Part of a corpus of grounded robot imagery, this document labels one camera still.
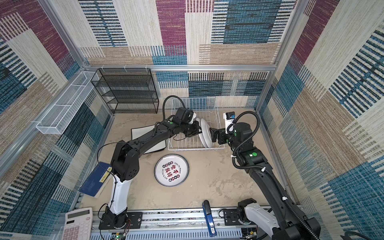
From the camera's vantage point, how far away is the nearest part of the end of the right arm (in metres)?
0.64

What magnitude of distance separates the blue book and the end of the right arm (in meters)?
0.67

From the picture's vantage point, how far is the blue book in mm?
829
